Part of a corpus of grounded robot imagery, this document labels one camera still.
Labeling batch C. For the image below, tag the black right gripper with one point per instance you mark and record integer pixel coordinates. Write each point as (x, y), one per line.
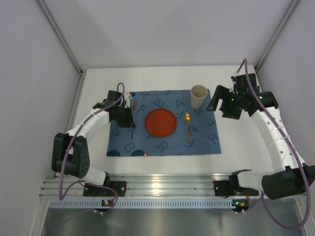
(226, 104)

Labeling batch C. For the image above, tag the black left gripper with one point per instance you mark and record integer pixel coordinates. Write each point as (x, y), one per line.
(126, 117)

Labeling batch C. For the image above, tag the copper-coloured fork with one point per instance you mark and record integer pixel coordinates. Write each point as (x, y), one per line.
(133, 117)

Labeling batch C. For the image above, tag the beige paper cup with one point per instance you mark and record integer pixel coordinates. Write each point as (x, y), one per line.
(198, 94)

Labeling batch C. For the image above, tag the red round plastic plate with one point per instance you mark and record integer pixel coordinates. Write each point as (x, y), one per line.
(160, 123)

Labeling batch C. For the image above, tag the gold ornate spoon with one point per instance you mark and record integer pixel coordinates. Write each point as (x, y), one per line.
(187, 119)

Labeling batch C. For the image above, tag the blue letter-print cloth napkin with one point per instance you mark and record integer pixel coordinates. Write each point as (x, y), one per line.
(203, 128)

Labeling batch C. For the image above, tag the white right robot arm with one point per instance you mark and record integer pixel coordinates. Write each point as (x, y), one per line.
(290, 174)

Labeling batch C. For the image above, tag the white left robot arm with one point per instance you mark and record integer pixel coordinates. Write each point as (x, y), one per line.
(70, 150)

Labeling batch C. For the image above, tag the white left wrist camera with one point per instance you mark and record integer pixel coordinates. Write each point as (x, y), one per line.
(126, 99)

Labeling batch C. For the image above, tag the aluminium front rail frame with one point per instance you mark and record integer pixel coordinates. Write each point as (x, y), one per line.
(148, 186)

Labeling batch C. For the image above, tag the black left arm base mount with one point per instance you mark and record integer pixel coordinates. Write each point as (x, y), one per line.
(115, 188)

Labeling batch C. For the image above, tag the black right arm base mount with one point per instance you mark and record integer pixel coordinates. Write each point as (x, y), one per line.
(231, 187)

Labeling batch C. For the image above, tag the perforated white cable duct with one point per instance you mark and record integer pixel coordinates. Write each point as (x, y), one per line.
(150, 203)

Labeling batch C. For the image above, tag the right aluminium corner post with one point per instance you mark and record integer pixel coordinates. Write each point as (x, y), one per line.
(293, 4)

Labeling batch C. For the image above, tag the aluminium corner post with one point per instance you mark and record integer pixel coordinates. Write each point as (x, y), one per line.
(293, 4)
(52, 22)

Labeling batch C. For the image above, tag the left aluminium corner post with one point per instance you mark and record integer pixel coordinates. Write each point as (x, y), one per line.
(52, 22)

